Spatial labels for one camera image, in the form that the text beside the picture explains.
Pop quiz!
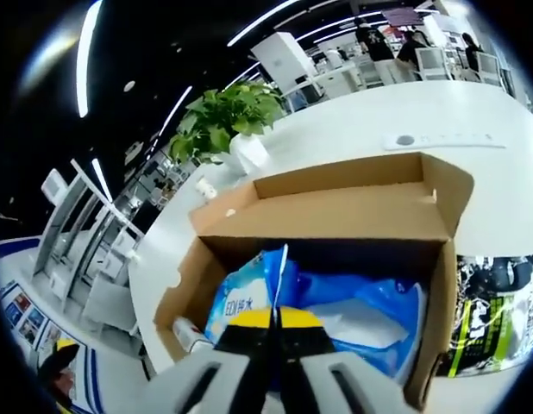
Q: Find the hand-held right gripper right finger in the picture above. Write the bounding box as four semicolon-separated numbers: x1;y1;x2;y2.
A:
277;306;418;414

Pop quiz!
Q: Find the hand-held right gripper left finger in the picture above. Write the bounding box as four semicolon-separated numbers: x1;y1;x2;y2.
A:
132;308;276;414

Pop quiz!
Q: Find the small blue pad pack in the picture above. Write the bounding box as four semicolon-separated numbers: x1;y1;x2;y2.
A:
292;275;431;383

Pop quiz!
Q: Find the blue white wipes pack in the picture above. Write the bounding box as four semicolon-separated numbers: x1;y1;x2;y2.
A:
204;243;313;346

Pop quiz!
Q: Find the black green silver pouch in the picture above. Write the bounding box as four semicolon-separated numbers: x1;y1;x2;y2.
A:
438;253;533;380

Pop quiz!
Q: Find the brown cardboard shoe box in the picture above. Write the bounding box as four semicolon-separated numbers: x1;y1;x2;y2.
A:
153;151;474;411

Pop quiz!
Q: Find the grey metal shelf rack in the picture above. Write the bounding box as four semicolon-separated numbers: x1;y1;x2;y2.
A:
33;157;147;294

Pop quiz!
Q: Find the white louvered device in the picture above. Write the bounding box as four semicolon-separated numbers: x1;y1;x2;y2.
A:
41;168;70;204

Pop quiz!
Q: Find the white paper cup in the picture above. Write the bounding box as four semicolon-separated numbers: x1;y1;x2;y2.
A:
196;175;218;199

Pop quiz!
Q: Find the straight ceiling light strip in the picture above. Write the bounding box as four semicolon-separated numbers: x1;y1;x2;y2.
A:
75;0;104;118

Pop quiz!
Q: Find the green potted plant white pot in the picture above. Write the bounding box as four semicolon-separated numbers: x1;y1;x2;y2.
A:
167;81;285;176

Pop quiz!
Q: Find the white table socket strip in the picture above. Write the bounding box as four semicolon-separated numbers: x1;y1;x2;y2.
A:
383;131;507;151

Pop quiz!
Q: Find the short ceiling light strip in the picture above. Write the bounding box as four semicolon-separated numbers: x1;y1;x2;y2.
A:
160;85;194;143

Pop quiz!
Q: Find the white square column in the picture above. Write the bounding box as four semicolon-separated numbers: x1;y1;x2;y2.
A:
250;32;326;98

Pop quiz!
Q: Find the white office chair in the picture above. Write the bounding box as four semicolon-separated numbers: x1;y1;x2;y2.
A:
475;53;500;85
415;46;448;81

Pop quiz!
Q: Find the long curved ceiling light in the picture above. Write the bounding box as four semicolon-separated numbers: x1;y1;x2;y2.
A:
226;0;303;47

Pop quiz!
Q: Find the purple monitor screen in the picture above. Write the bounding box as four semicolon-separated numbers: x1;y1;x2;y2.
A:
382;8;423;27

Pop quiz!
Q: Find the blue white wall poster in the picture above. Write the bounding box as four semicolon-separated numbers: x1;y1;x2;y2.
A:
0;282;95;406

